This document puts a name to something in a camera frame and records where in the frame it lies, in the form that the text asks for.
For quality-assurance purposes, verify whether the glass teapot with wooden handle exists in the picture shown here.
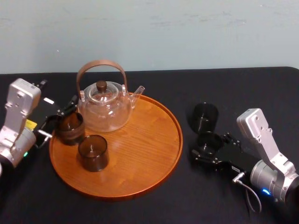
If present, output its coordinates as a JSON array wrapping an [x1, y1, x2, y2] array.
[[76, 60, 146, 133]]

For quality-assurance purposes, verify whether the glass teapot lid wooden knob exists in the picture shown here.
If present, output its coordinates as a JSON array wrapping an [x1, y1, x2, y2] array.
[[89, 80, 116, 104]]

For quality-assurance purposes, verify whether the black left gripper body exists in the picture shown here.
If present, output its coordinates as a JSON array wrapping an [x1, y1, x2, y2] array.
[[26, 97, 64, 133]]

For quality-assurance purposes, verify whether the left gripper cable silver plug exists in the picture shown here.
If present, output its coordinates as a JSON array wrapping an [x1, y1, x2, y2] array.
[[34, 129, 53, 149]]

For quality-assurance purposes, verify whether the round wooden tray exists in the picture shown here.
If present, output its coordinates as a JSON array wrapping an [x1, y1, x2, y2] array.
[[49, 92, 184, 202]]

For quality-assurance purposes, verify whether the right gripper cable silver plug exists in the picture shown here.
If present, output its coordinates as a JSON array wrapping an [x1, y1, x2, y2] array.
[[232, 171, 263, 213]]

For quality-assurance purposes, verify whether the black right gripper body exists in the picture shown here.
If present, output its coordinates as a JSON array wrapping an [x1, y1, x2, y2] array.
[[215, 148, 258, 178]]

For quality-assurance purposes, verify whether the smoky brown drinking glass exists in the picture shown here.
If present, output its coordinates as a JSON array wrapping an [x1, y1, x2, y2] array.
[[78, 134, 110, 173], [197, 131, 224, 156], [190, 102, 220, 134], [57, 112, 85, 147]]

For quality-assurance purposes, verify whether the black tablecloth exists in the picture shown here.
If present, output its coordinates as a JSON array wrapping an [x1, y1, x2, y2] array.
[[0, 66, 299, 224]]

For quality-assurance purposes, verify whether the gripper cable silver plug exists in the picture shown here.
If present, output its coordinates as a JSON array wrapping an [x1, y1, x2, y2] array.
[[34, 129, 53, 149], [232, 171, 263, 213]]

